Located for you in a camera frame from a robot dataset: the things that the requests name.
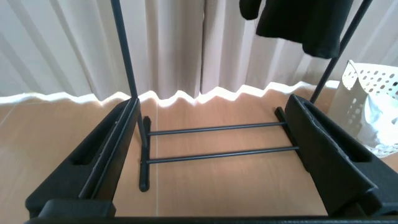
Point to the white laundry basket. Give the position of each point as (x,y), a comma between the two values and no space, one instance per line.
(340,102)

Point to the beige curtain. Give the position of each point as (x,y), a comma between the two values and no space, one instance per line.
(171,46)

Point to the white printed t-shirt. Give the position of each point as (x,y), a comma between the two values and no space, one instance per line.
(382,121)

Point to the black clothes rack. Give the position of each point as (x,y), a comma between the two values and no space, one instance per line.
(124,46)

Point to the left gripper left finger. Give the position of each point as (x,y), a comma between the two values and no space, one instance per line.
(62,186)

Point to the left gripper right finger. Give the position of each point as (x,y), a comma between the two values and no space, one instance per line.
(335,174)

